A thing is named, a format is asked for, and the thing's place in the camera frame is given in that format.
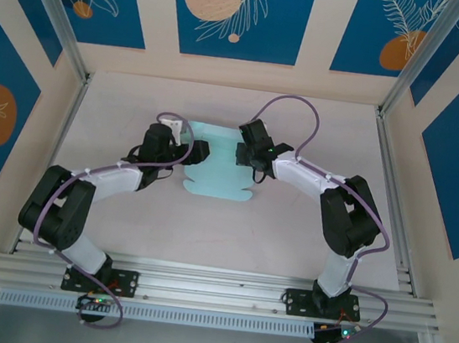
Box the right aluminium frame post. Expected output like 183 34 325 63
378 0 459 127

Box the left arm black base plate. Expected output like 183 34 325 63
60 262 141 299

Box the light blue paper box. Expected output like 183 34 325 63
177 119 263 205

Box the grey slotted cable duct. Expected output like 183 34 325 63
0 281 316 343

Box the aluminium side rail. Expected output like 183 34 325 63
9 67 93 261
352 108 441 299

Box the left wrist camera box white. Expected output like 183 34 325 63
164 118 187 147

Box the blue poster fern orange circle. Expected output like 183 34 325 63
329 0 451 86

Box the aluminium mounting rail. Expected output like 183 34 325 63
0 237 449 343

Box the blue poster big orange circle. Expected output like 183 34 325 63
0 0 53 214

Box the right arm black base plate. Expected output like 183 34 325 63
281 286 364 325

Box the left aluminium frame post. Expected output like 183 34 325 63
1 0 101 82

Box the right aluminium side rail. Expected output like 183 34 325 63
352 108 441 299

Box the left aluminium side rail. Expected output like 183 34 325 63
9 67 93 261

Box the aluminium frame post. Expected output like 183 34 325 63
1 0 101 82
378 0 459 127

